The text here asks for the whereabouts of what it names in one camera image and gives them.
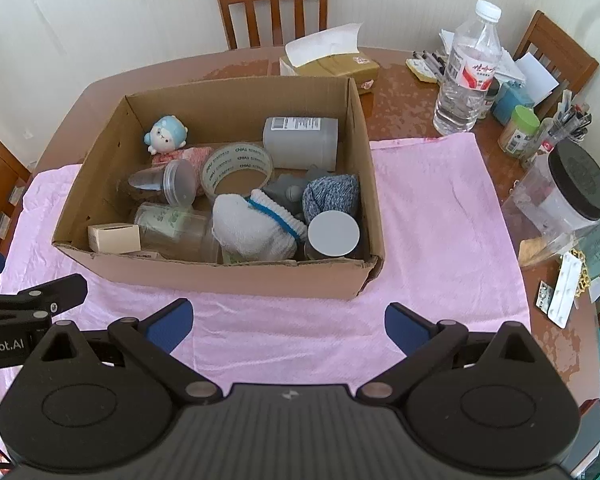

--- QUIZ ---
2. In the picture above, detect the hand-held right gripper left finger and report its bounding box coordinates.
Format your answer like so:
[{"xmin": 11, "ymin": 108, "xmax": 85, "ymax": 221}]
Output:
[{"xmin": 27, "ymin": 298, "xmax": 223, "ymax": 403}]

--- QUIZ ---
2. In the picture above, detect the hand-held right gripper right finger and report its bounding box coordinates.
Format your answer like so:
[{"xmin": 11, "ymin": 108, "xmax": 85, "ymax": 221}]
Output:
[{"xmin": 356, "ymin": 302, "xmax": 553, "ymax": 403}]

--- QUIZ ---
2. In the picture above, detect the cardboard box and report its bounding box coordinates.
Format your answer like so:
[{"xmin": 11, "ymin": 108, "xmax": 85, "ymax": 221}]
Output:
[{"xmin": 51, "ymin": 76, "xmax": 385, "ymax": 301}]

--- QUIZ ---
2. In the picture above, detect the small cream box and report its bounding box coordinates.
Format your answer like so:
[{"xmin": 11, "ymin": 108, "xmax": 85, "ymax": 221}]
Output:
[{"xmin": 87, "ymin": 223, "xmax": 142, "ymax": 254}]

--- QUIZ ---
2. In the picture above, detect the clear plastic jar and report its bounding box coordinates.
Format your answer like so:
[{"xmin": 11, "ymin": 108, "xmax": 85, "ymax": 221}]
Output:
[{"xmin": 134, "ymin": 202, "xmax": 222, "ymax": 263}]

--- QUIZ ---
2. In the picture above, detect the green and white carton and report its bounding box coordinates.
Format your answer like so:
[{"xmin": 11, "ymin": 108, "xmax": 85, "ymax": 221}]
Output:
[{"xmin": 147, "ymin": 209, "xmax": 188, "ymax": 233}]

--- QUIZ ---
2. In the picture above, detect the capsule bottle with silver cap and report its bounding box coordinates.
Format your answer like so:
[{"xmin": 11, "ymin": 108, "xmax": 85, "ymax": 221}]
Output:
[{"xmin": 305, "ymin": 210, "xmax": 368, "ymax": 261}]

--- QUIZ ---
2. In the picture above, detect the white sock with blue stripe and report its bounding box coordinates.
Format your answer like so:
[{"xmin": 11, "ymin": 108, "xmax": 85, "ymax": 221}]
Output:
[{"xmin": 212, "ymin": 190, "xmax": 308, "ymax": 262}]

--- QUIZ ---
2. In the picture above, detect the clear jar with brown contents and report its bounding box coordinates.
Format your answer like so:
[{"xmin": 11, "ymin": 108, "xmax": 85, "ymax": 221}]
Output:
[{"xmin": 127, "ymin": 159, "xmax": 197, "ymax": 207}]

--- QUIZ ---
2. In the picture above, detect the blue-grey knitted sock roll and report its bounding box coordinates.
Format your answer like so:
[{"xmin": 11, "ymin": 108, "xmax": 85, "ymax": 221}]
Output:
[{"xmin": 302, "ymin": 174, "xmax": 361, "ymax": 226}]

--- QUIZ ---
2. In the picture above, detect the pink knitted sock roll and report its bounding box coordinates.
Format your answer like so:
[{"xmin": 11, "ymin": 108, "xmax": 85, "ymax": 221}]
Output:
[{"xmin": 152, "ymin": 145, "xmax": 213, "ymax": 166}]

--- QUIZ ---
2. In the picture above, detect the clear tape roll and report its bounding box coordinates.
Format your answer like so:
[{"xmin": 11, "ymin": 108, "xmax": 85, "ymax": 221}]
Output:
[{"xmin": 201, "ymin": 143, "xmax": 273, "ymax": 200}]

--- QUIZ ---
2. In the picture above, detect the grey elephant toy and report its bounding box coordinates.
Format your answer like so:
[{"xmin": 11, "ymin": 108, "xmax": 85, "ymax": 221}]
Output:
[{"xmin": 262, "ymin": 165, "xmax": 333, "ymax": 216}]

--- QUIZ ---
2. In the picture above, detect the blue figurine toy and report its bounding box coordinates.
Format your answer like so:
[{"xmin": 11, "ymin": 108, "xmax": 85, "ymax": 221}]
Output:
[{"xmin": 144, "ymin": 115, "xmax": 188, "ymax": 156}]

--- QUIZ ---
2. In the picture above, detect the white jar with green label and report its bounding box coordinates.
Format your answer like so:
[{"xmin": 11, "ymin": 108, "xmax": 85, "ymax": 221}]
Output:
[{"xmin": 262, "ymin": 116, "xmax": 339, "ymax": 170}]

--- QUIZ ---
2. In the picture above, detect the pink towel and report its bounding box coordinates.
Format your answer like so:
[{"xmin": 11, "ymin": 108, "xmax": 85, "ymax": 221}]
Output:
[{"xmin": 0, "ymin": 132, "xmax": 531, "ymax": 411}]

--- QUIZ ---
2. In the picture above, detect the yellow snack bag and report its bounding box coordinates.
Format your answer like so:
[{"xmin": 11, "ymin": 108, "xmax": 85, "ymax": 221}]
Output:
[{"xmin": 517, "ymin": 237, "xmax": 561, "ymax": 266}]

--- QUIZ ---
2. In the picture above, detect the white blister pack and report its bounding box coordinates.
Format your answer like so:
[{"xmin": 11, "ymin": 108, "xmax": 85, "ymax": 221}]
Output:
[{"xmin": 547, "ymin": 252, "xmax": 583, "ymax": 328}]

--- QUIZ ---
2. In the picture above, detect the phone in red case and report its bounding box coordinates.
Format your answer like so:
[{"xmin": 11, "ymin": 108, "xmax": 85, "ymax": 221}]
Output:
[{"xmin": 570, "ymin": 397, "xmax": 600, "ymax": 478}]

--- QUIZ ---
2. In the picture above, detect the large clear jar black lid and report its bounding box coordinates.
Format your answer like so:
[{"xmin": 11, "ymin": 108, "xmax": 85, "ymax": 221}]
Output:
[{"xmin": 500, "ymin": 139, "xmax": 600, "ymax": 256}]

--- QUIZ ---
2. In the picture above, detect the small green-lid jar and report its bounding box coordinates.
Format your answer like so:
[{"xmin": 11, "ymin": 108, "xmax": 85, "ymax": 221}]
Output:
[{"xmin": 499, "ymin": 105, "xmax": 540, "ymax": 156}]

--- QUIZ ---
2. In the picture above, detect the small black-lid jar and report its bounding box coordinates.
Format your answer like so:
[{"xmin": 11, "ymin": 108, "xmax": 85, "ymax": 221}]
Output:
[{"xmin": 482, "ymin": 77, "xmax": 501, "ymax": 121}]

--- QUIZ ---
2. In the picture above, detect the small blue box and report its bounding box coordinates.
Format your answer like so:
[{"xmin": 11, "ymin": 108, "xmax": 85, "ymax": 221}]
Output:
[{"xmin": 492, "ymin": 80, "xmax": 536, "ymax": 126}]

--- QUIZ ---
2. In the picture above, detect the clear water bottle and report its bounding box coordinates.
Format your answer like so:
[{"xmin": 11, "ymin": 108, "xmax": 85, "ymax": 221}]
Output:
[{"xmin": 433, "ymin": 0, "xmax": 503, "ymax": 135}]

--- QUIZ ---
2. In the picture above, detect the pen holder with pens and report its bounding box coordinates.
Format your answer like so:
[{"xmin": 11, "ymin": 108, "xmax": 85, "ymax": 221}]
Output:
[{"xmin": 525, "ymin": 90, "xmax": 592, "ymax": 171}]

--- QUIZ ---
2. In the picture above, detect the tissue box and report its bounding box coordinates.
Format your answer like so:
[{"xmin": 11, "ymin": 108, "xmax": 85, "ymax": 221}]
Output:
[{"xmin": 279, "ymin": 22, "xmax": 381, "ymax": 96}]

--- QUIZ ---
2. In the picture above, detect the white paper sheet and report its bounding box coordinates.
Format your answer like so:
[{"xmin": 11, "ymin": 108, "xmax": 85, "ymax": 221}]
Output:
[{"xmin": 495, "ymin": 52, "xmax": 558, "ymax": 106}]

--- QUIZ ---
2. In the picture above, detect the gold chain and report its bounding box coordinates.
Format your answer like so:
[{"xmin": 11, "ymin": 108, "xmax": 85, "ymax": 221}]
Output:
[{"xmin": 572, "ymin": 250, "xmax": 589, "ymax": 301}]

